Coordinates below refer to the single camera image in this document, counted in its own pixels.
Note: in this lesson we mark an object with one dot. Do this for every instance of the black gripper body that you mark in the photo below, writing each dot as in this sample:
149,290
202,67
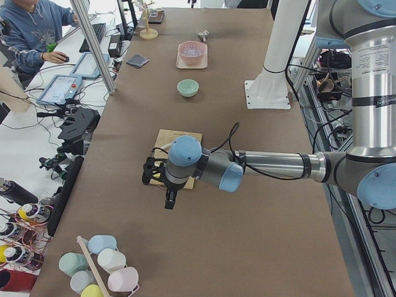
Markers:
169,187

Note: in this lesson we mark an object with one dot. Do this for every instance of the far teach pendant tablet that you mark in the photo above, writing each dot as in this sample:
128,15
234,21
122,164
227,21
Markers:
86,67

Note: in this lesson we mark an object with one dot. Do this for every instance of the mint green bowl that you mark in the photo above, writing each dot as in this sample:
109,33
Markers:
188,87

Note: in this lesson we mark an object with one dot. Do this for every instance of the yellow cup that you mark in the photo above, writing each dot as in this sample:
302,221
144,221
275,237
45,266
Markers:
92,290

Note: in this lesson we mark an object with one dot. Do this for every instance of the grey cup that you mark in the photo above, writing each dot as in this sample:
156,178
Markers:
80,280

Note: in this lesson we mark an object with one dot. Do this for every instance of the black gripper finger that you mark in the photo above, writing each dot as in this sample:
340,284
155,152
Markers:
170,199

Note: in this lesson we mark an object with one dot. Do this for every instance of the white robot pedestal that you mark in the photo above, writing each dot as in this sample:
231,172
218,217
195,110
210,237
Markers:
270,89

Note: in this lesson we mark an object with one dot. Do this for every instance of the teach pendant tablet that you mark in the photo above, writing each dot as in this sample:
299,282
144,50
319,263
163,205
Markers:
60,89
86,67

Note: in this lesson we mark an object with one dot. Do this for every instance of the cream serving tray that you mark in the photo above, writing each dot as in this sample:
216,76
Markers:
180,64

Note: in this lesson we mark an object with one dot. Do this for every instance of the near teach pendant tablet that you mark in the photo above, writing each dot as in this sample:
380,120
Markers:
60,89

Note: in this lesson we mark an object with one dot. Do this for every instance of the white cup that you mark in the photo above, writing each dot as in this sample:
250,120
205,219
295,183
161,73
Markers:
111,260

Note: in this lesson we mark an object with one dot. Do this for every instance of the pink cup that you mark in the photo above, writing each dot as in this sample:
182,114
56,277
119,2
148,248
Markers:
124,280

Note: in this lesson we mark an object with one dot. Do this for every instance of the light blue cup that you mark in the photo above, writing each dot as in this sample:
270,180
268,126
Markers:
98,243

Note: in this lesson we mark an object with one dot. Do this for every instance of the pink bowl of ice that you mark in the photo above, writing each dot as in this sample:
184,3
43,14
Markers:
192,52

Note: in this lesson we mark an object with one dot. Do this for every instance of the aluminium frame post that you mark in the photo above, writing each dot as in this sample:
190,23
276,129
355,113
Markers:
93,43

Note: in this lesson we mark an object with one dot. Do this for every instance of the grey folded cloth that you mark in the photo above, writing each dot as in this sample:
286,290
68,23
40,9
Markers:
137,61

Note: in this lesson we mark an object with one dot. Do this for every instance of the green cup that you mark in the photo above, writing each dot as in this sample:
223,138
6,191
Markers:
71,263

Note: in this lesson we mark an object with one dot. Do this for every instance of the person in blue hoodie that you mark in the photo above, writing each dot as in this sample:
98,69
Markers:
34,26

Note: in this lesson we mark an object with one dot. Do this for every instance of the wooden cup tree stand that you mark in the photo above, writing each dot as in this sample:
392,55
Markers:
147,33

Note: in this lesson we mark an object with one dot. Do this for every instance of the black water bottle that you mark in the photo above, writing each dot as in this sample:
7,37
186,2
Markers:
15,193

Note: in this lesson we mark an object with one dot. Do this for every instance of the metal ice scoop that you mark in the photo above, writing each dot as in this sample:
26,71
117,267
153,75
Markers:
203,35

